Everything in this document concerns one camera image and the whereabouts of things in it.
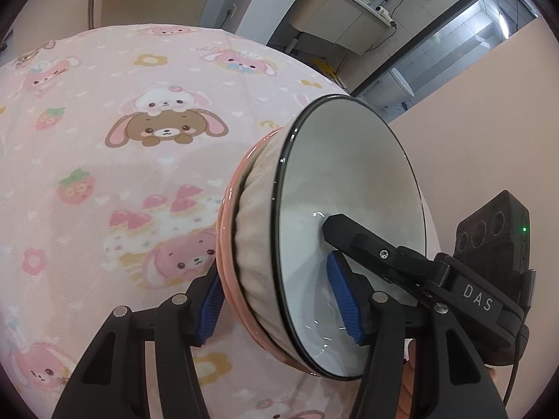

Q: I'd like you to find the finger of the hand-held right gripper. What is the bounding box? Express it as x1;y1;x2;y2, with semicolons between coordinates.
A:
322;214;443;300

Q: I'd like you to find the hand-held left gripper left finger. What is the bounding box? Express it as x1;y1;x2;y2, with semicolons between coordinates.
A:
51;266;226;419

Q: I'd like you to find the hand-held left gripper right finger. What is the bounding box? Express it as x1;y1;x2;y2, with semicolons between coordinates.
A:
327;251;509;419

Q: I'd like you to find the beige bowl black rim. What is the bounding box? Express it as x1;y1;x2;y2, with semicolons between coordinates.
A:
236;96;427;380

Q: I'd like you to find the person's right hand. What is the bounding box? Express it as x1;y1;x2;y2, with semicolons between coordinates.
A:
402;338;422;409

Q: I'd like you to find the white bathroom fixture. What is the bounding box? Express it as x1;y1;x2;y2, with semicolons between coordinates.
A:
388;67;416;97

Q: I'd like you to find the pink printed tablecloth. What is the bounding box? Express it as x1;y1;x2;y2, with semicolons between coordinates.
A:
0;24;438;419

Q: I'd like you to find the yellow object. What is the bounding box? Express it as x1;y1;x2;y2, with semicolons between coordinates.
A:
314;58;340;78

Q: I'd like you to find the beige vanity cabinet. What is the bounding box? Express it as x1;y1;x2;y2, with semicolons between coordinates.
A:
267;0;396;57

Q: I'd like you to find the white hair dryer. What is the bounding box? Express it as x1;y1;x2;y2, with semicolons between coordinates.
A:
373;5;397;27

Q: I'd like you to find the black cable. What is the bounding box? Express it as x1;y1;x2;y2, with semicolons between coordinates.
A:
502;336;527;406

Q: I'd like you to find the black door frame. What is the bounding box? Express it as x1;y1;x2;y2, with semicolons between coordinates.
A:
349;0;539;112

